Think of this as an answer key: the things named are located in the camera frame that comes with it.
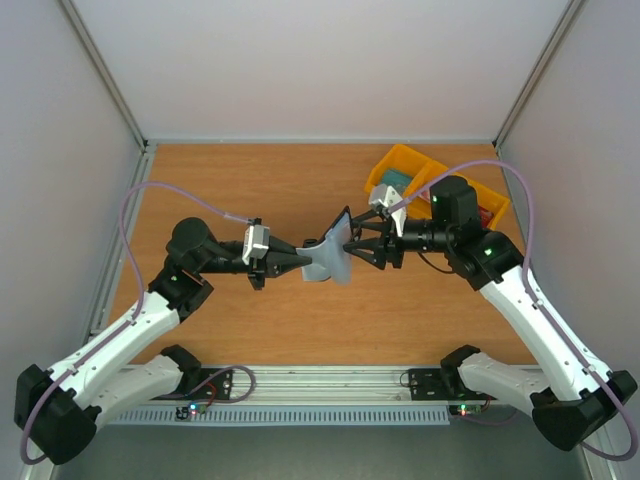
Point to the left circuit board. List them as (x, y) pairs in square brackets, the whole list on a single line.
[(185, 413)]

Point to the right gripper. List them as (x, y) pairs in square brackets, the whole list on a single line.
[(391, 245)]

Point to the aluminium rail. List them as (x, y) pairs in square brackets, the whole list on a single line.
[(109, 275), (320, 382)]

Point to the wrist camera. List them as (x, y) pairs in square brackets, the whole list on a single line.
[(256, 241), (385, 200)]

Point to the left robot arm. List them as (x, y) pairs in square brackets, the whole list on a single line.
[(60, 409)]

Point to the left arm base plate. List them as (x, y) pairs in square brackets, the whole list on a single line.
[(207, 383)]

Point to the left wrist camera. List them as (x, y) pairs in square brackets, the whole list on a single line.
[(256, 241)]

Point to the green card stack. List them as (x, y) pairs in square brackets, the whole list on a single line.
[(398, 180)]

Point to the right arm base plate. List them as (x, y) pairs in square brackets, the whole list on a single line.
[(430, 384)]

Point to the grey slotted cable duct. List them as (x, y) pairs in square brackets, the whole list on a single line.
[(294, 415)]

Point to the right circuit board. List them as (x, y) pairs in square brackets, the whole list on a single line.
[(464, 410)]

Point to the left aluminium rail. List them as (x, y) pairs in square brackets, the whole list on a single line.
[(109, 275)]

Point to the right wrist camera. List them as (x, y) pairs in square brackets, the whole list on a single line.
[(385, 200)]

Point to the black card holder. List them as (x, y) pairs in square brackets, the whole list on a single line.
[(329, 260)]

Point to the red card stack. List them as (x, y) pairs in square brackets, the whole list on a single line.
[(486, 216)]

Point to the yellow bin with red cards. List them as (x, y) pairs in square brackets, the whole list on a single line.
[(491, 200)]

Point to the yellow bin with green cards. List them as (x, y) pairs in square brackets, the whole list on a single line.
[(399, 157)]

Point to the front aluminium rail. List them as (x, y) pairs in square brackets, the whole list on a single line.
[(320, 382)]

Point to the circuit board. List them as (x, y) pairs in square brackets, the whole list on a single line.
[(185, 413), (464, 410)]

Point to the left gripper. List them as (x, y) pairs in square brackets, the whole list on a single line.
[(272, 262)]

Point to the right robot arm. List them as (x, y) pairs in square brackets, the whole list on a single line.
[(494, 267)]

